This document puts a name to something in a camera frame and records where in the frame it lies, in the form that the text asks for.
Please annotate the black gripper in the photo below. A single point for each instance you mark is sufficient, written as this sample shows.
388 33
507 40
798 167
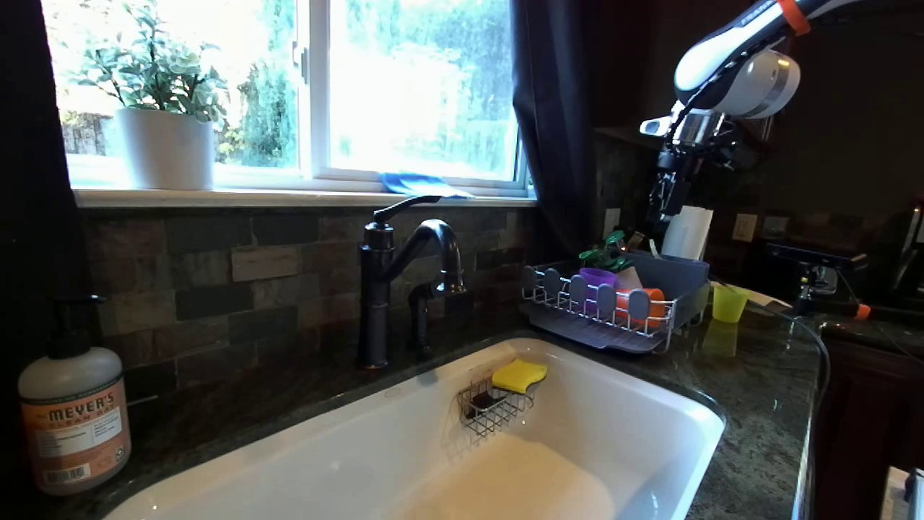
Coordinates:
685 170

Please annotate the purple plastic cup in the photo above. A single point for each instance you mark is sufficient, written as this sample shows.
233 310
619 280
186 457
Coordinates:
597 280

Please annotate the orange plastic cup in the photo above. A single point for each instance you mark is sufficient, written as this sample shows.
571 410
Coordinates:
640 304

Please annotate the yellow-green plastic cup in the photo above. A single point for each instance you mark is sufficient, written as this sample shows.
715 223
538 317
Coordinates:
728 304

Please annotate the white kitchen sink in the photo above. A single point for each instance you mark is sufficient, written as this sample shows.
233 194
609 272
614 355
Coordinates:
597 423

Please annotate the white rectangular object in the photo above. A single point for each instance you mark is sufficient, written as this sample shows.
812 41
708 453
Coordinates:
689 233

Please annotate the green leafy plant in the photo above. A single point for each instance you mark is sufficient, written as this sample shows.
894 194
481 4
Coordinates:
609 252

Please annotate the stainless steel dish rack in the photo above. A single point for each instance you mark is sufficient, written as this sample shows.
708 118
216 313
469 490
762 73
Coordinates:
597 333

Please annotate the yellow sponge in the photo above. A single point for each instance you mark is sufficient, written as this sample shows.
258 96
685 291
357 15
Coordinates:
520 376

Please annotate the dark metal faucet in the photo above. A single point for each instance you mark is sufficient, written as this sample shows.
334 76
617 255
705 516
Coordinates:
378 280

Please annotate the potted plant on windowsill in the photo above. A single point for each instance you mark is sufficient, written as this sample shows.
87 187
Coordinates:
162 150

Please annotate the orange label soap bottle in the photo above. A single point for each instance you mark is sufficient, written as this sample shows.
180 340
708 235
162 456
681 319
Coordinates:
73 423

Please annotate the wall outlet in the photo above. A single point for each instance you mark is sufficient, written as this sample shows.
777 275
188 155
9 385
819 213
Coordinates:
744 228
614 220

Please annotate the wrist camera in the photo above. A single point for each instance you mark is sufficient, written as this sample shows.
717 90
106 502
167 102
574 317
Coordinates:
681 125

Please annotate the black camera on stand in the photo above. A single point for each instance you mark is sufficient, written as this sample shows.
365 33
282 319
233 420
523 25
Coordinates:
819 275

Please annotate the white window frame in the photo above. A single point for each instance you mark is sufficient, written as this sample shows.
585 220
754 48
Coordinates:
320 96

